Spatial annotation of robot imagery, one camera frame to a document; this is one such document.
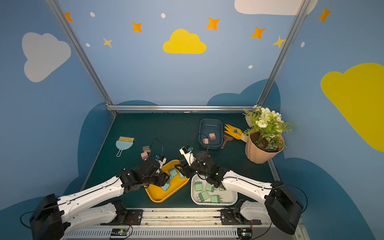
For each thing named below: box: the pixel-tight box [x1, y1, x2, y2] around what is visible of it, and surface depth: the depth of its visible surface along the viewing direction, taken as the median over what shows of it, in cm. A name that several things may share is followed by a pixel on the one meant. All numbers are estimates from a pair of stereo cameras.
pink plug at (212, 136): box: [209, 133, 216, 141], surface depth 107 cm
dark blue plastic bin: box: [198, 118, 224, 150], surface depth 109 cm
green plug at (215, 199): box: [210, 195, 223, 204], surface depth 80 cm
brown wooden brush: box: [220, 132, 234, 150], surface depth 107 cm
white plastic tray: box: [191, 174, 238, 206], surface depth 82 cm
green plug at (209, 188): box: [205, 183, 215, 193], surface depth 84 cm
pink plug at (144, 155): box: [141, 151, 149, 161], surface depth 97 cm
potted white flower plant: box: [243, 104, 296, 164], surface depth 82 cm
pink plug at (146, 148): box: [142, 145, 150, 153], surface depth 98 cm
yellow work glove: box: [224, 123, 248, 143], surface depth 108 cm
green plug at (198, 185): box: [194, 180, 203, 192], surface depth 85 cm
